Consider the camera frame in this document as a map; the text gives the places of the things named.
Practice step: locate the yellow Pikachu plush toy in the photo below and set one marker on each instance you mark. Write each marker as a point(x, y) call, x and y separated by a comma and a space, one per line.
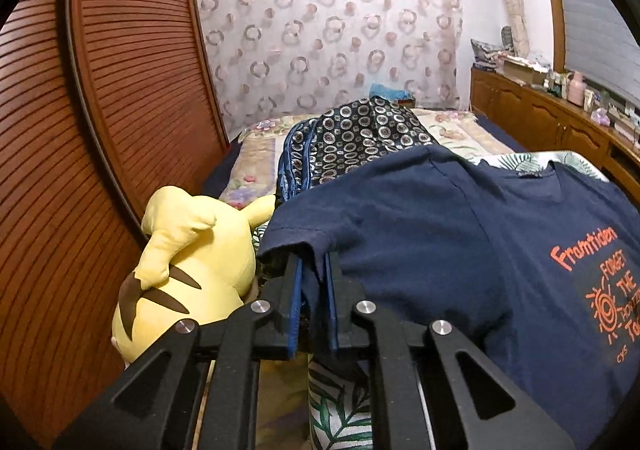
point(199, 263)

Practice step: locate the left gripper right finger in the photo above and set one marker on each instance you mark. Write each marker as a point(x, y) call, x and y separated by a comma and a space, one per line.
point(431, 387)

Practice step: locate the navy blue t-shirt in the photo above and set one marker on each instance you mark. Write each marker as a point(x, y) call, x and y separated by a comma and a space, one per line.
point(540, 270)

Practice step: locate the wooden louvered wardrobe door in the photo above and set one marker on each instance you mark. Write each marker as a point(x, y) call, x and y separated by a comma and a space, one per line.
point(102, 103)

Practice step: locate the circle patterned dark pillow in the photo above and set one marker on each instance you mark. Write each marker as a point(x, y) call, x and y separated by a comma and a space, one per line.
point(318, 150)

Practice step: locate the grey window roller shutter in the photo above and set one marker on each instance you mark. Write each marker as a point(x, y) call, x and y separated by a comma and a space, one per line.
point(599, 44)

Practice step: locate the blue tissue box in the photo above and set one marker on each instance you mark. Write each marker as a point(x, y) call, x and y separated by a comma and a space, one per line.
point(400, 97)

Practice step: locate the floral bed sheet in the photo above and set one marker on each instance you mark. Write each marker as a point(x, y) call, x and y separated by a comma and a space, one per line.
point(254, 171)

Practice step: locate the circle patterned sheer curtain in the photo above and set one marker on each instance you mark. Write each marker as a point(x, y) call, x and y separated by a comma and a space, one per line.
point(271, 58)

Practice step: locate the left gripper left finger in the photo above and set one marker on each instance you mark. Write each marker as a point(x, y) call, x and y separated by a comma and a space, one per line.
point(197, 386)

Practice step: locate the wooden sideboard cabinet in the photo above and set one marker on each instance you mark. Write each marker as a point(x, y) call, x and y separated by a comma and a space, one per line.
point(538, 121)

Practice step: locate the purple small object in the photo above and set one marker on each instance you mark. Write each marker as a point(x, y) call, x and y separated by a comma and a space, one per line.
point(600, 116)

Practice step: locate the pink bottle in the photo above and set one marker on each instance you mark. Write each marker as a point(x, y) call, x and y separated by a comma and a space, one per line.
point(576, 89)

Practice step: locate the cardboard box on sideboard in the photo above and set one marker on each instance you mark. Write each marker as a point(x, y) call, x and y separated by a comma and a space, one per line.
point(523, 71)

